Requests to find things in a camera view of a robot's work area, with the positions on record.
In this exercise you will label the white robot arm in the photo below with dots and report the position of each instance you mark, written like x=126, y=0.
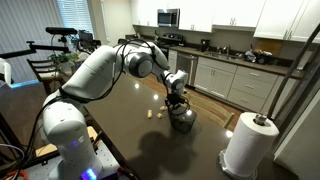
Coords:
x=63, y=123

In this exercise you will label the stainless dishwasher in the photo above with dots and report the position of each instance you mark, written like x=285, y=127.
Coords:
x=188, y=63

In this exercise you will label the white upper cabinets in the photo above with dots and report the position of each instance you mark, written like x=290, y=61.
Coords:
x=289, y=20

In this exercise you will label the dark wooden chair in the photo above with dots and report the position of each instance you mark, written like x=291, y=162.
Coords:
x=46, y=72

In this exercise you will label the white paper towel roll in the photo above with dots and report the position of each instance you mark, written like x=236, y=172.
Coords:
x=252, y=139

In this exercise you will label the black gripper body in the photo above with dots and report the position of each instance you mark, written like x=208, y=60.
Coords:
x=174, y=100

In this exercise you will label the white wooden chair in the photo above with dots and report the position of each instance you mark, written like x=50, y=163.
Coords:
x=210, y=110

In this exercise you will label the packaged burger candy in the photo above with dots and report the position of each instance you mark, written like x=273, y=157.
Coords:
x=149, y=114
x=163, y=108
x=160, y=115

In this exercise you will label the black coffee maker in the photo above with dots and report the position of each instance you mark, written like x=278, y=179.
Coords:
x=204, y=45

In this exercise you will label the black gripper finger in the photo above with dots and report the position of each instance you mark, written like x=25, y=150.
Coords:
x=171, y=109

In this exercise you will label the black stove range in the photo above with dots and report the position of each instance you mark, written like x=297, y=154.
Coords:
x=167, y=40

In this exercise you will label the microwave oven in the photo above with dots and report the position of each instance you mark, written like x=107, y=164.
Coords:
x=168, y=17

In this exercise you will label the black camera on stand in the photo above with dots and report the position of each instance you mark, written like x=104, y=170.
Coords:
x=60, y=31

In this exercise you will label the kitchen faucet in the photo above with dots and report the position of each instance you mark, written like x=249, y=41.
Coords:
x=224, y=50

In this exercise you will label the white lower drawer cabinets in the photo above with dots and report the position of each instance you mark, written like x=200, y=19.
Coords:
x=249, y=88

